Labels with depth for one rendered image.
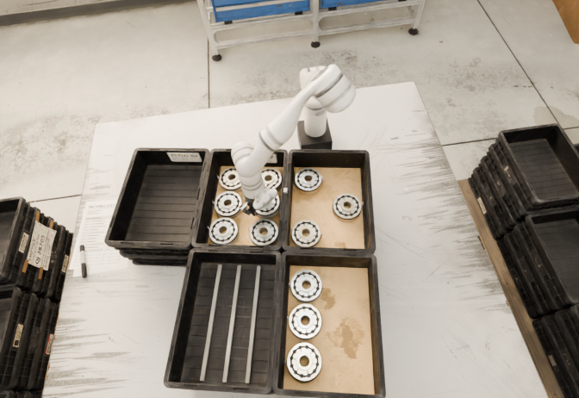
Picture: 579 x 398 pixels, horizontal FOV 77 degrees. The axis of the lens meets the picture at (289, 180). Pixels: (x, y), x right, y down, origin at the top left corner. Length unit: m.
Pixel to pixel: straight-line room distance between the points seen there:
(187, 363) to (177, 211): 0.53
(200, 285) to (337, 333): 0.47
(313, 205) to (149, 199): 0.63
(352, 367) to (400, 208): 0.64
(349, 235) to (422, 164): 0.53
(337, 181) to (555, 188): 1.10
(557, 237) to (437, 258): 0.78
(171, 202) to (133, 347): 0.52
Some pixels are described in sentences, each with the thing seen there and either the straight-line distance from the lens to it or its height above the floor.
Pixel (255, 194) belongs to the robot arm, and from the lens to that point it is 1.16.
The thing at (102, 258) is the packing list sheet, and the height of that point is 0.70.
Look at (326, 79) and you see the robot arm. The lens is 0.92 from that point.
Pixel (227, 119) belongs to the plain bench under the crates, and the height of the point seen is 0.70.
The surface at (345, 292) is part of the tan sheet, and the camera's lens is 1.26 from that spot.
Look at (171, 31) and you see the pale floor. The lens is 3.67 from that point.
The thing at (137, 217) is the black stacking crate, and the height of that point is 0.83.
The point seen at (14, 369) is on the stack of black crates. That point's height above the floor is 0.38.
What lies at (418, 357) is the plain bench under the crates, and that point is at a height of 0.70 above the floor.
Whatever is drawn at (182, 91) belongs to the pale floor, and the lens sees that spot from 3.07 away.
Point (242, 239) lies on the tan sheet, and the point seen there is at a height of 0.83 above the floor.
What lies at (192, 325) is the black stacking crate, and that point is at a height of 0.83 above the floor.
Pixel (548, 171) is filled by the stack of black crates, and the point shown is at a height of 0.49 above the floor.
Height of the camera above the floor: 2.05
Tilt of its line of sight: 59 degrees down
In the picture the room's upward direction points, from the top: 6 degrees counter-clockwise
